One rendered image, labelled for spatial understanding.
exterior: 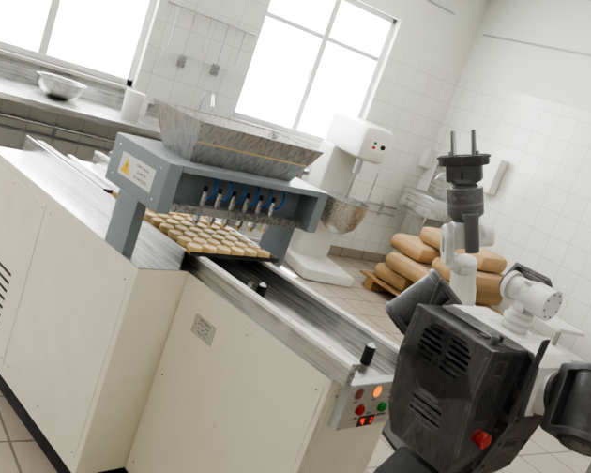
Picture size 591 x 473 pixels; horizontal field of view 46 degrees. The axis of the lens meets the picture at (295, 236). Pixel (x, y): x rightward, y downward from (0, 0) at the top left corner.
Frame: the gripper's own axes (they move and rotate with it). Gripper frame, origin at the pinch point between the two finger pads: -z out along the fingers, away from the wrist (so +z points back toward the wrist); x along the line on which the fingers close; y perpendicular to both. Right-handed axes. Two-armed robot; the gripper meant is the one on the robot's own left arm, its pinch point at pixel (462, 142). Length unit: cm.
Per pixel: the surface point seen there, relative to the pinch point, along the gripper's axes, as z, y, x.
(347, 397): 65, 11, -30
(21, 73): -45, -214, -335
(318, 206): 26, -64, -64
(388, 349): 61, -17, -26
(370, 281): 153, -408, -153
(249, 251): 38, -39, -81
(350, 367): 55, 13, -28
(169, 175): 6, -4, -87
